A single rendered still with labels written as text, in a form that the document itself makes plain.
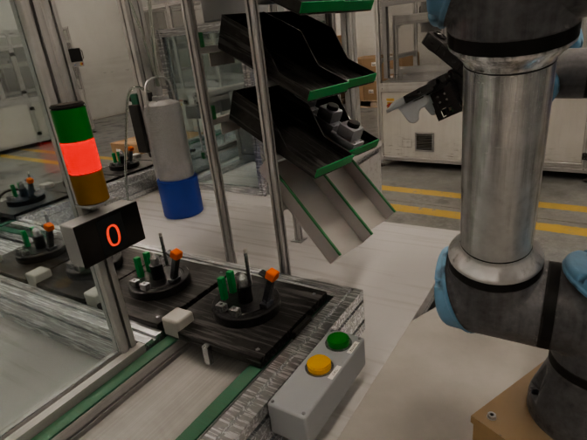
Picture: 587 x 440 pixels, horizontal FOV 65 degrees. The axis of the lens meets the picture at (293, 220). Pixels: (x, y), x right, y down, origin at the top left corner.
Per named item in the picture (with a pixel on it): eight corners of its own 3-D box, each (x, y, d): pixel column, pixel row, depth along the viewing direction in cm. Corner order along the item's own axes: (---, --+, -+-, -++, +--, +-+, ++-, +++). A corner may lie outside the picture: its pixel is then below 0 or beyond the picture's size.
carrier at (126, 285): (234, 278, 112) (225, 230, 107) (159, 333, 93) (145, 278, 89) (164, 261, 124) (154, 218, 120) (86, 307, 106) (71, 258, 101)
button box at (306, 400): (366, 364, 86) (364, 336, 83) (308, 449, 69) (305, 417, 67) (332, 354, 89) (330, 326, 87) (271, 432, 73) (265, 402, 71)
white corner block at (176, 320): (196, 327, 94) (193, 311, 92) (181, 340, 90) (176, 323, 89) (180, 322, 96) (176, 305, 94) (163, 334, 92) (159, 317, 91)
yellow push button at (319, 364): (335, 367, 78) (334, 357, 77) (324, 382, 75) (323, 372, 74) (315, 360, 80) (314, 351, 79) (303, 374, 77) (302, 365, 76)
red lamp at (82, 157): (108, 167, 74) (100, 137, 72) (80, 176, 70) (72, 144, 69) (89, 165, 77) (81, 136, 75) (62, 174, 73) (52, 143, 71)
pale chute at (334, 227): (362, 243, 113) (373, 233, 110) (329, 264, 105) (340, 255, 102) (294, 156, 119) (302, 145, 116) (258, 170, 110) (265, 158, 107)
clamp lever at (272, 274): (272, 300, 91) (279, 271, 87) (267, 305, 90) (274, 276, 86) (258, 292, 92) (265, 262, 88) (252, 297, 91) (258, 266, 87)
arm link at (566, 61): (589, 69, 66) (593, 31, 72) (503, 71, 71) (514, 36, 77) (580, 116, 71) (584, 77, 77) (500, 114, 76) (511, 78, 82)
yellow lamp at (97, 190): (116, 196, 76) (108, 168, 74) (90, 207, 72) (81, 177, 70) (97, 194, 79) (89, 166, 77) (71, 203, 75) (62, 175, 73)
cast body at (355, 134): (361, 151, 114) (369, 126, 110) (350, 155, 111) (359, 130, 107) (334, 135, 118) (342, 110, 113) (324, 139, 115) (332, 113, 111)
